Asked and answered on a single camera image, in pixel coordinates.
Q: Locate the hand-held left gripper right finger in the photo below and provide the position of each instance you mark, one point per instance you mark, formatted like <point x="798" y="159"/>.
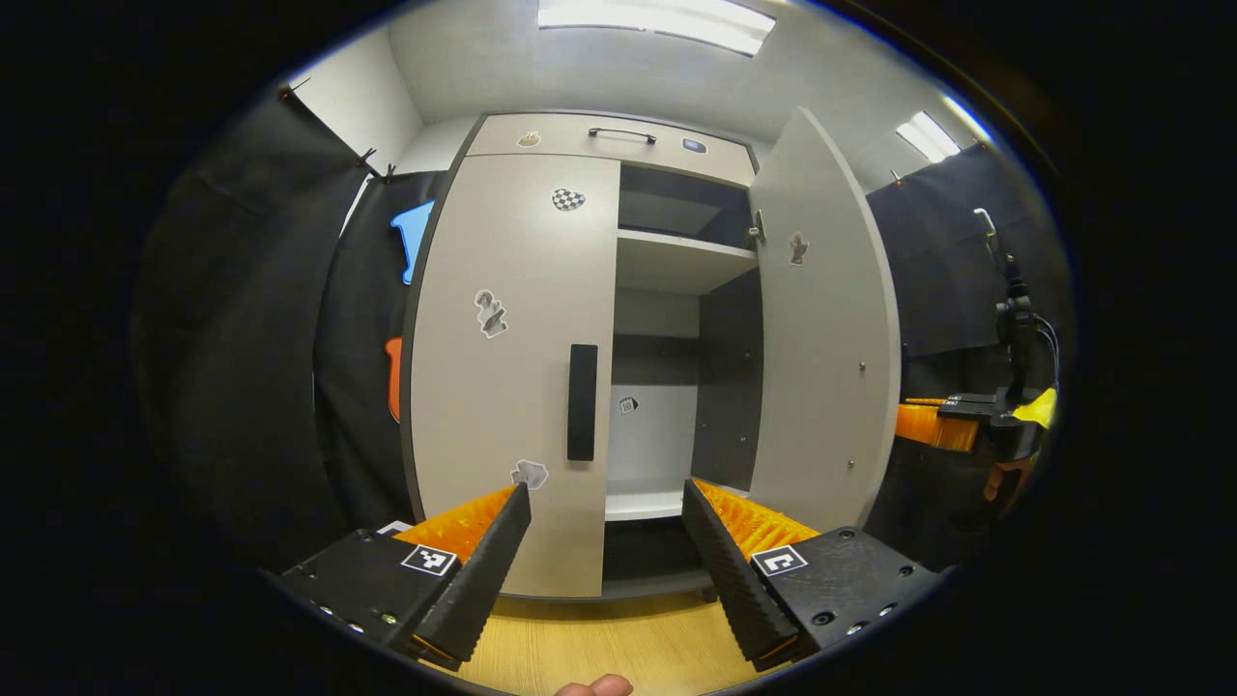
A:
<point x="725" y="570"/>

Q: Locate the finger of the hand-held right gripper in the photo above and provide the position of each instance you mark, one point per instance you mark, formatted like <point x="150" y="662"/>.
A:
<point x="933" y="425"/>

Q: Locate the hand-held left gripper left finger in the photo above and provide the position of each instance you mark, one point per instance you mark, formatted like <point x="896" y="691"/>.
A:
<point x="493" y="570"/>

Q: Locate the light grey shoe cabinet door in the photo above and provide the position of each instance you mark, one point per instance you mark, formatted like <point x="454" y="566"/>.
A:
<point x="512" y="406"/>
<point x="821" y="338"/>

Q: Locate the light grey double-door shoe cabinet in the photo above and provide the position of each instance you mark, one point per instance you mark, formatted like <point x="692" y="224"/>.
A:
<point x="657" y="435"/>

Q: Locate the white cabinet shelf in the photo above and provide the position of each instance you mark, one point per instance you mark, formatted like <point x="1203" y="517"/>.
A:
<point x="676" y="263"/>
<point x="643" y="505"/>

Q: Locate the metal door hinge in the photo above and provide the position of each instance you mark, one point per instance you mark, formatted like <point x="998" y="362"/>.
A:
<point x="757" y="229"/>

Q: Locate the light grey cabinet flap panel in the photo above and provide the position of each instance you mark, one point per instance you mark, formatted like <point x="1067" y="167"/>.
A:
<point x="560" y="135"/>

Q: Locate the black backdrop cloth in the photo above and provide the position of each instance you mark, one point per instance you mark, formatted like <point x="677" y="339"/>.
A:
<point x="947" y="261"/>
<point x="362" y="309"/>
<point x="242" y="319"/>

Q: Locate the small ceiling light panel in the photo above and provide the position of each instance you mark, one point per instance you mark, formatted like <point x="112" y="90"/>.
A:
<point x="928" y="135"/>

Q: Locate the large ceiling light panel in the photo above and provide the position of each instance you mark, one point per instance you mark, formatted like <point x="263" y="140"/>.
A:
<point x="657" y="19"/>

